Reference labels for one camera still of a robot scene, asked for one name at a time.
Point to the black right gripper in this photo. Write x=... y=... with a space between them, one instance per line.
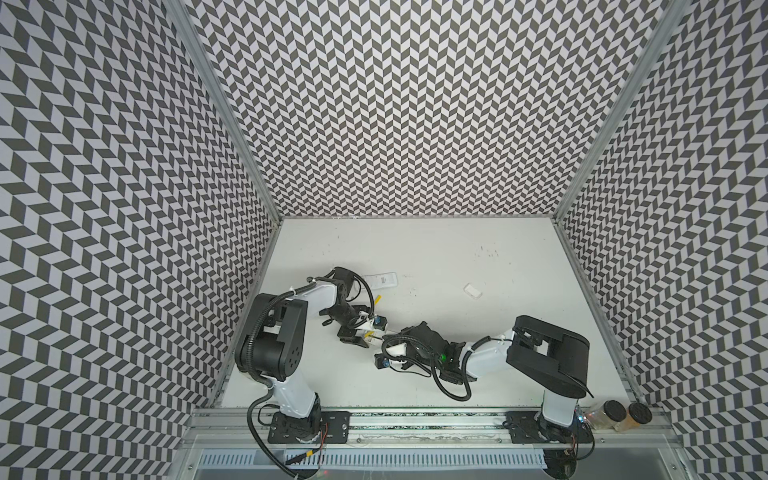
x=398 y=352

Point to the white remote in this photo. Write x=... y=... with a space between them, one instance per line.
x=381 y=280

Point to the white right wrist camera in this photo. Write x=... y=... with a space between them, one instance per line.
x=398 y=355

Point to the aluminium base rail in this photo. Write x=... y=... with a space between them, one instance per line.
x=419 y=427

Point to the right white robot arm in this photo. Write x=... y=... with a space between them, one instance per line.
x=555 y=358

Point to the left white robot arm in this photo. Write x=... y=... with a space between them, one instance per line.
x=270 y=348

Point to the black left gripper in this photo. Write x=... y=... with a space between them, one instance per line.
x=349 y=336

